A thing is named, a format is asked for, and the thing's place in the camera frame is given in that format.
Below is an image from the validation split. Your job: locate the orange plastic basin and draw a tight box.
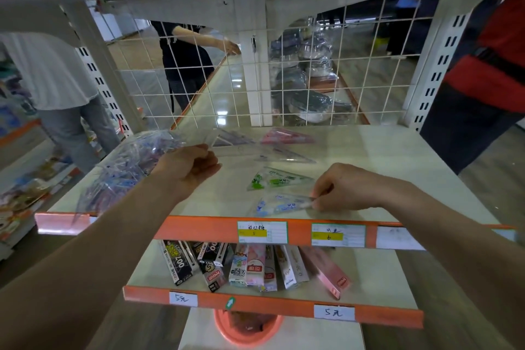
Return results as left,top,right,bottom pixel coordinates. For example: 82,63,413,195
214,310,284,349

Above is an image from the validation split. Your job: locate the handwritten white price label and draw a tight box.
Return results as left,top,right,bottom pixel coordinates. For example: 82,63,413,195
169,291,199,308
314,304,356,322

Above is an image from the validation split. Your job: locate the person's right forearm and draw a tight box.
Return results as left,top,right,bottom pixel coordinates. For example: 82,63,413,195
379,182,525,350

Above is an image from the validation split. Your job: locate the white shelf bracket post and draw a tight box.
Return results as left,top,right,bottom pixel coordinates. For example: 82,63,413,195
232,0,275,127

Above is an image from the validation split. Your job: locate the white slotted shelf upright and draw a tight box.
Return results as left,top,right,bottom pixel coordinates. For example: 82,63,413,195
399,0,473,133
61,0,147,138

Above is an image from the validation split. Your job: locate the white wire mesh panel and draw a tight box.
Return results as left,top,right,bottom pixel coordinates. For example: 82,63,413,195
98,0,436,130

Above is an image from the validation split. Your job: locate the white pen box red label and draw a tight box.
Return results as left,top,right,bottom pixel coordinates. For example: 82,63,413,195
260,245,278,293

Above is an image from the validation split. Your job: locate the white and blue pen box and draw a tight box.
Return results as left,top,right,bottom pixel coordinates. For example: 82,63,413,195
228,243,249,289

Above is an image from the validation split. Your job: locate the short black pen box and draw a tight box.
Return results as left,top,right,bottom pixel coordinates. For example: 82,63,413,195
196,242,229,293

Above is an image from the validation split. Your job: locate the person's left hand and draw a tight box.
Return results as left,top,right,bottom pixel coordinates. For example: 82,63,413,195
152,144,222,201

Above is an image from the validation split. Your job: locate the orange-edged white shelf board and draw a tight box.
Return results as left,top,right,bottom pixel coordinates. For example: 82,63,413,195
34,124,518,251

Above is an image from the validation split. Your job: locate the white and yellow price label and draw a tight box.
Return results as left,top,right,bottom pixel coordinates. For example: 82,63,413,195
237,221,288,245
311,223,366,249

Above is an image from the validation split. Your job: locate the blue print triangle ruler packet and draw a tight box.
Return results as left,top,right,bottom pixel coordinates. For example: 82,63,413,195
249,192,316,218

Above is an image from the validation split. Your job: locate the plain white pen box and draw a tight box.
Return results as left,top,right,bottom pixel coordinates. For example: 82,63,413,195
273,245,311,290

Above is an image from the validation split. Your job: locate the neighbouring shelf of colourful goods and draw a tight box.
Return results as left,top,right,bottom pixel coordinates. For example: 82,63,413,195
0,56,83,260

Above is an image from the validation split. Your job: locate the green print triangle ruler packet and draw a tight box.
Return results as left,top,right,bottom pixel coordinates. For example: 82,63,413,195
247,167,315,191

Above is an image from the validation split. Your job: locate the stack of clear plastic containers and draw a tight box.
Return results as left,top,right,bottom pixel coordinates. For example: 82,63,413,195
268,17,358,126

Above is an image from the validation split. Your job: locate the orange-edged lower shelf board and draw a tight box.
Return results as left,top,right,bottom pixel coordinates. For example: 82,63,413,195
122,239,424,330

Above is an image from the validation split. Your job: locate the tall black pen box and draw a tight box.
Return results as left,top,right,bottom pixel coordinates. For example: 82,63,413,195
161,240,194,286

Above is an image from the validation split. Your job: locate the long pink pen box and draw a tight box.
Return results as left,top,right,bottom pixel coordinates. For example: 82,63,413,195
299,246,352,301

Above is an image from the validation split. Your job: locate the person's right hand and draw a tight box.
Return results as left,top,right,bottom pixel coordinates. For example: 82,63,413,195
311,163,397,213

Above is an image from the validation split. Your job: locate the blank white price label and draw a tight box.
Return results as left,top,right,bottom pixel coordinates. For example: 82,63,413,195
376,226,426,251

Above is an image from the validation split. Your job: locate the person's left forearm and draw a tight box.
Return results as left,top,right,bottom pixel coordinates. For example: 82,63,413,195
0,182,193,350

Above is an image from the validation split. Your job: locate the dark triangle ruler packet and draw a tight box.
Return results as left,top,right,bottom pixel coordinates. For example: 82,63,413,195
212,129,256,148

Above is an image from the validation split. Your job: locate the clear triangle ruler packet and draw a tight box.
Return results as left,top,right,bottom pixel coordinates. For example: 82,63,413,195
204,144,317,164

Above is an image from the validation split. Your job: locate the pink triangle ruler packet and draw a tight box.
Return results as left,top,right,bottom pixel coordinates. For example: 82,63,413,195
260,128,316,145

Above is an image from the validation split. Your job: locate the light pink pen box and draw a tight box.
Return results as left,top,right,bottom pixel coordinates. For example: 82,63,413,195
246,243,267,287

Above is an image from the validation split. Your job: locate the pile of blue ruler packets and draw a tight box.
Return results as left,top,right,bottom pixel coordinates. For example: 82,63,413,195
76,129,186,217

